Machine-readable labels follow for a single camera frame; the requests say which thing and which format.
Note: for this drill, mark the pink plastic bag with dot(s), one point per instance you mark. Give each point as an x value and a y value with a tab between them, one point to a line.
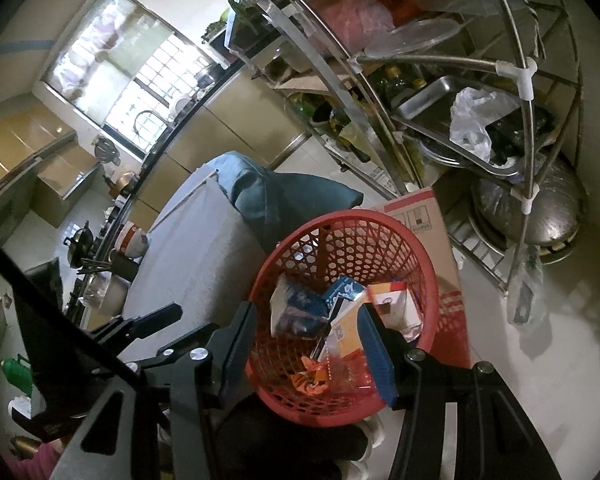
355	20

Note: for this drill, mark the person's left forearm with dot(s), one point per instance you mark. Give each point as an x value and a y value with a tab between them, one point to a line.
30	465

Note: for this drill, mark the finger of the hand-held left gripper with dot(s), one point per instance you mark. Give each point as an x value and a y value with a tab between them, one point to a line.
145	320
190	337

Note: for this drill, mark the clear plastic box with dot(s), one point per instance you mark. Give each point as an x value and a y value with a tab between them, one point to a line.
250	35

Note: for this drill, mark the kitchen window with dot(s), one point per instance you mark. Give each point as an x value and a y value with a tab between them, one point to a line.
105	60

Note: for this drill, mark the yellow kitchen cabinet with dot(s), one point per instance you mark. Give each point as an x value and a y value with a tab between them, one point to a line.
250	120

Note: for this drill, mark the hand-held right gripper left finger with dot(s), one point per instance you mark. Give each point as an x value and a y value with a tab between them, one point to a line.
235	350

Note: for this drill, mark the clear plastic lid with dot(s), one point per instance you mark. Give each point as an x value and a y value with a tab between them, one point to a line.
410	37

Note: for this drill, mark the white shoe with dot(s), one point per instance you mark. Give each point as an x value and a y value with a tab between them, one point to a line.
372	432

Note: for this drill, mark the dark cup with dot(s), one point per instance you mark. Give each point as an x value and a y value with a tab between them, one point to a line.
124	266

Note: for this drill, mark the blue box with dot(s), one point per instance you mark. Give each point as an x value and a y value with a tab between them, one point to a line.
295	310

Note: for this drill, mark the red and white bowl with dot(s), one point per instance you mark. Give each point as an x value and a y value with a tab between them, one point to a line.
130	240

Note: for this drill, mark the silver kettle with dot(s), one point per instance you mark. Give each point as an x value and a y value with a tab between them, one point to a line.
105	151

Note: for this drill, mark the teal cloth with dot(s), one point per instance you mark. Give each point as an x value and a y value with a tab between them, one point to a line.
280	195

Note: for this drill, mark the metal tray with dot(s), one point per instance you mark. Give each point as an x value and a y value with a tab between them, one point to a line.
430	95

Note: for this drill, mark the person's leg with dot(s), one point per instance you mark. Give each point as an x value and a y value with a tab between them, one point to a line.
290	445

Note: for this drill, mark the white plastic bag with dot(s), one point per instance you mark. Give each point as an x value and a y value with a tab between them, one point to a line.
467	120

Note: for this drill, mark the clear plastic wrapper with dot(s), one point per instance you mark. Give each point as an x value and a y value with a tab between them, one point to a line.
350	370

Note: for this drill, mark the grey tablecloth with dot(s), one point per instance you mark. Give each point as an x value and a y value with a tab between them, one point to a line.
190	260

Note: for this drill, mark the orange plastic wrapper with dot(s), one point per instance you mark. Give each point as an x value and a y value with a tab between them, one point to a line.
310	380

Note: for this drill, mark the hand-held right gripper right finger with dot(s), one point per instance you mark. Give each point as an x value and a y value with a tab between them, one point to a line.
377	355

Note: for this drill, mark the metal storage rack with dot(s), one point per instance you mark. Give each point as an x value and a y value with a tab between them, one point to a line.
430	62

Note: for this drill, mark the metal faucet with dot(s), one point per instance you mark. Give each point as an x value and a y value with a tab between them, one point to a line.
140	116

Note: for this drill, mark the red and white cardboard box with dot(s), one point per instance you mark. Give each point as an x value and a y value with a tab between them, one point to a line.
430	230

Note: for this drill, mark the green bottle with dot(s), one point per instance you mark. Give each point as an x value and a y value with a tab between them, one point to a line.
17	372

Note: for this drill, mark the copper kettle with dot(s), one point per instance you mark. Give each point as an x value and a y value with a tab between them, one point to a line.
122	182

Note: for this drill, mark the red plastic basket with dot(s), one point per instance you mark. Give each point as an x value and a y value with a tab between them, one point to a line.
330	240

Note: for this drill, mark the clear plastic bag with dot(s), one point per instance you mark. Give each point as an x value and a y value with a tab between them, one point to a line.
527	290

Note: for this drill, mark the white medicine box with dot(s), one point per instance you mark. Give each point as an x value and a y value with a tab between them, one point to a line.
347	310

